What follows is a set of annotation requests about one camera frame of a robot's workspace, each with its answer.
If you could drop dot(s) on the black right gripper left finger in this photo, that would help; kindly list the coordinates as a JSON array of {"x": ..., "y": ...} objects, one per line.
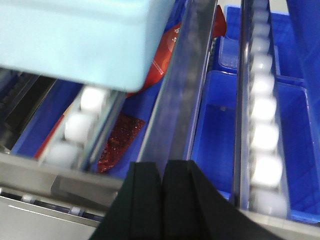
[{"x": 136, "y": 212}]

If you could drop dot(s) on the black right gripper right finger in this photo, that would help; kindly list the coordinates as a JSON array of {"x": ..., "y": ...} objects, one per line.
[{"x": 193, "y": 209}]

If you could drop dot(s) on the light blue plastic bin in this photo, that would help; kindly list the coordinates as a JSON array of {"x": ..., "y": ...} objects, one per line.
[{"x": 75, "y": 40}]

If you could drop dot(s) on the dark blue bin lower centre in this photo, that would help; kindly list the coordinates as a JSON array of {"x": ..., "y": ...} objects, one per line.
[{"x": 213, "y": 148}]

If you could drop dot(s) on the dark blue bin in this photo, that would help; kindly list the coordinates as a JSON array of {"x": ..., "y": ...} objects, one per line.
[
  {"x": 213, "y": 148},
  {"x": 75, "y": 120},
  {"x": 269, "y": 33}
]

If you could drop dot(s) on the white roller track lower right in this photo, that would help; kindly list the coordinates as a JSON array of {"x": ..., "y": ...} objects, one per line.
[{"x": 259, "y": 166}]

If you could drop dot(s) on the white roller track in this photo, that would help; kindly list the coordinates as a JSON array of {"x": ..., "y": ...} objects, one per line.
[
  {"x": 259, "y": 166},
  {"x": 80, "y": 137}
]

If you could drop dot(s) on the dark red foil packet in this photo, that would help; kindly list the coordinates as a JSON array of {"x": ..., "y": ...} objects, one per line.
[{"x": 124, "y": 132}]

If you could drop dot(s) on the white roller track upper left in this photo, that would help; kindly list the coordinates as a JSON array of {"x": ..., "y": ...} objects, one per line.
[{"x": 80, "y": 137}]

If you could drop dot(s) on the dark blue bin lower left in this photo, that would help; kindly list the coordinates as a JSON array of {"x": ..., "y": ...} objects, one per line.
[{"x": 75, "y": 120}]

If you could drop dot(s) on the red snack packet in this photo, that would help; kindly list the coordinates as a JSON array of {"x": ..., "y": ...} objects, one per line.
[{"x": 160, "y": 63}]

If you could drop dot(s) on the dark blue bin rear centre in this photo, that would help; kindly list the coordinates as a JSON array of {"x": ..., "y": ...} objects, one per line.
[{"x": 269, "y": 33}]

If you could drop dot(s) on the metal divider rail lower left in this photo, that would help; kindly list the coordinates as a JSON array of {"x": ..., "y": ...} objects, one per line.
[{"x": 172, "y": 126}]

